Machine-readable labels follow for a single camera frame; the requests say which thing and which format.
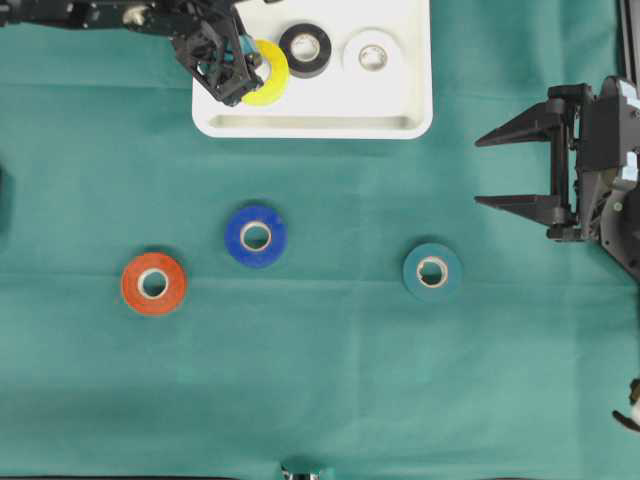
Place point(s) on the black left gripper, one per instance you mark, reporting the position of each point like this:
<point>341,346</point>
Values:
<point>215,48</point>

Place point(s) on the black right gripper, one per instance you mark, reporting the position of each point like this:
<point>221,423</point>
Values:
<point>595,156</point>

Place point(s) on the yellow tape roll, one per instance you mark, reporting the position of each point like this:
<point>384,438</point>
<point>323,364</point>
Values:
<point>276,83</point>

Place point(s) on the black tape roll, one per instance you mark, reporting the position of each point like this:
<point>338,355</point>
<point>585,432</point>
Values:
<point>307,48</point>

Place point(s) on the white tape roll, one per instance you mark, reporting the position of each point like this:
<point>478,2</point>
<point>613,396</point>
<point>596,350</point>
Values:
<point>372,53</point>

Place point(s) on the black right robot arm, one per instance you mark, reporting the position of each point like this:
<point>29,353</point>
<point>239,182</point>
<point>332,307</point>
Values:
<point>625,251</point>

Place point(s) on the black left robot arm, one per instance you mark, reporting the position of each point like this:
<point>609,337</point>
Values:
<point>156,18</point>

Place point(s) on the white plastic tray case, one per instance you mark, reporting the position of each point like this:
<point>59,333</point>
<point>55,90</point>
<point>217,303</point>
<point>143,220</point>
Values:
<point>335,105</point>

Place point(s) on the teal green tape roll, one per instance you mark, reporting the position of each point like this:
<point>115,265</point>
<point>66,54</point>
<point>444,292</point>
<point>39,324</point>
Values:
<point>432,272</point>

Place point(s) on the blue tape roll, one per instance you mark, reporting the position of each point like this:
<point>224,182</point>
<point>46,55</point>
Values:
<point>256,236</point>

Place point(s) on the orange tape roll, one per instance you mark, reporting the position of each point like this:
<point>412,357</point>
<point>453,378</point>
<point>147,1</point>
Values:
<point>154,284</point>

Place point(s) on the black white object at edge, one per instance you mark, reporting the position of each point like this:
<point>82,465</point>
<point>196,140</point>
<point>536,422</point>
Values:
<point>631,421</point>

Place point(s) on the green table cloth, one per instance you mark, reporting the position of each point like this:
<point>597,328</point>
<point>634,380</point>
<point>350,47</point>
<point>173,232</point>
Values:
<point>323,360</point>

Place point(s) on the metal clamp at bottom edge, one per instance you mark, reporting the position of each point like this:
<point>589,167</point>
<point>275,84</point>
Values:
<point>297,474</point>

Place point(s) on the black frame rail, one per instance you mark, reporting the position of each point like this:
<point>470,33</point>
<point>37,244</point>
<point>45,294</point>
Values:
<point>628,12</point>

